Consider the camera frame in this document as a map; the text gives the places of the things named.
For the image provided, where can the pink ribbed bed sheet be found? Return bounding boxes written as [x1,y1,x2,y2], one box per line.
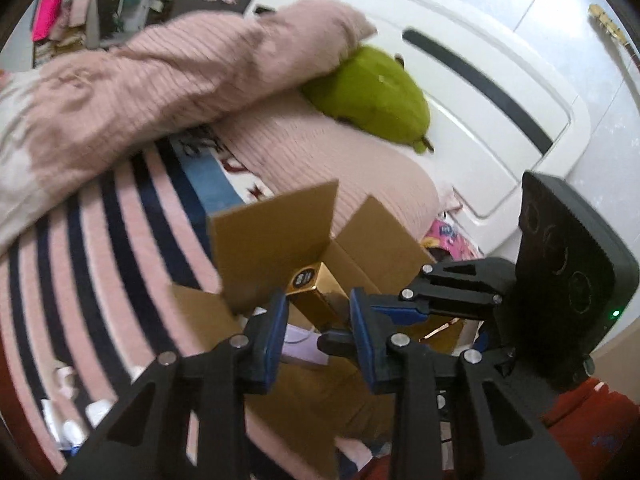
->
[212,91,442,243]

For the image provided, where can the green plush toy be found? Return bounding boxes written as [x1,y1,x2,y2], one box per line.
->
[299,44,434,156]

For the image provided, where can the pink knit quilt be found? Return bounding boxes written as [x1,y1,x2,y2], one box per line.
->
[0,0,379,256]

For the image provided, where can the white bed headboard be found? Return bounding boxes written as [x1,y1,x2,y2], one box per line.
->
[244,0,594,262]

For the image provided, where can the pink printed cloth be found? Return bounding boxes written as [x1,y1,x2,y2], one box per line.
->
[421,214,482,262]

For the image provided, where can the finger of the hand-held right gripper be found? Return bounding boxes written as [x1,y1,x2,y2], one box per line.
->
[372,257,518,327]
[317,329,357,357]

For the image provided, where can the pink navy striped blanket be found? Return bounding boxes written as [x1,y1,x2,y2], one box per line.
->
[0,136,333,480]

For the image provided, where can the bright pink garment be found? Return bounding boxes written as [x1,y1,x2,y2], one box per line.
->
[31,0,67,42]

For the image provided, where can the gold rectangular box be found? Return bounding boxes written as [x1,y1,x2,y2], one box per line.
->
[287,262,351,334]

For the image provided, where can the red cloth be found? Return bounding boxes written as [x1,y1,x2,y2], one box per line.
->
[539,377,640,480]

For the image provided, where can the guitar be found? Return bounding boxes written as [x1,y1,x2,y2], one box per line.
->
[588,3,640,72]

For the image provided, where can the white paper packet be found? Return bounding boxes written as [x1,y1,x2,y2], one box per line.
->
[281,326,329,369]

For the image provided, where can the white crumpled tissue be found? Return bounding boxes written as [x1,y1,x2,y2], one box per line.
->
[39,364,117,453]

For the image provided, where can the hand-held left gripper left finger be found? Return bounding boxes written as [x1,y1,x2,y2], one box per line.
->
[60,294,291,480]

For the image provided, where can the blue white printed cloth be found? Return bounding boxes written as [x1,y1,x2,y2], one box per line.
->
[169,127,277,222]

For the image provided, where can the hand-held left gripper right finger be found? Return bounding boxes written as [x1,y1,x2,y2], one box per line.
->
[349,288,582,480]

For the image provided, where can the brown cardboard box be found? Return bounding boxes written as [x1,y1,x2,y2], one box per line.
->
[169,180,467,480]

